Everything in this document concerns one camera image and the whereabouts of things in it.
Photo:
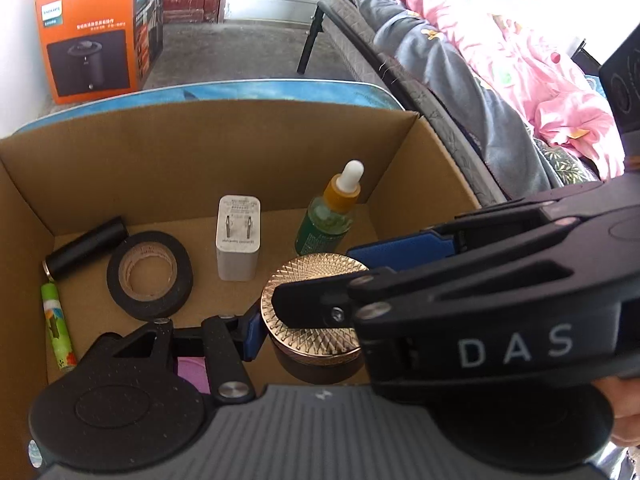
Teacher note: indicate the white charger plug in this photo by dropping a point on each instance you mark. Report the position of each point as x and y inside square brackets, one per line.
[237, 250]

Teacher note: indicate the orange product box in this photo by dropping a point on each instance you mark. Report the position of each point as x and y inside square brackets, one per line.
[85, 35]

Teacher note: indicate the green lip balm stick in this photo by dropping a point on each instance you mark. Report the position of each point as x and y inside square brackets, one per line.
[57, 330]

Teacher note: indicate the black tape roll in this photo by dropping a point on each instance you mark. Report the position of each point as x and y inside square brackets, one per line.
[120, 295]

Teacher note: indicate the green dropper bottle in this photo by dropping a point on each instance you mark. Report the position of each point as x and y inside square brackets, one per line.
[322, 225]

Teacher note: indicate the black bed frame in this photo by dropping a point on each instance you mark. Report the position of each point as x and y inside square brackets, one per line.
[312, 35]

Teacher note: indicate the purple plastic lid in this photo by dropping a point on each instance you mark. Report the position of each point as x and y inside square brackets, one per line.
[192, 375]

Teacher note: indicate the person's right hand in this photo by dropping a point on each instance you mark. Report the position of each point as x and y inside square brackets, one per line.
[625, 410]

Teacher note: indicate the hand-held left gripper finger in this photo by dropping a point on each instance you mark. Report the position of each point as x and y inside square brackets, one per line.
[252, 332]

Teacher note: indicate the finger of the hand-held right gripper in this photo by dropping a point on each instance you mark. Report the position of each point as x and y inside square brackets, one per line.
[310, 305]
[400, 250]

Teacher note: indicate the black cylindrical tube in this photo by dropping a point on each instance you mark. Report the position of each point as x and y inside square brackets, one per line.
[85, 247]

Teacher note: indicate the pink printed blanket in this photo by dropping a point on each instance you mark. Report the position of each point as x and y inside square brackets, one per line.
[525, 70]

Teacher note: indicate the gold lid cream jar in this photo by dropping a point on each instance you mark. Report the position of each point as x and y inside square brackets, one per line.
[310, 280]

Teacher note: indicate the brown cardboard box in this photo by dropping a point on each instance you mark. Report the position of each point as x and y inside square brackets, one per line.
[150, 160]

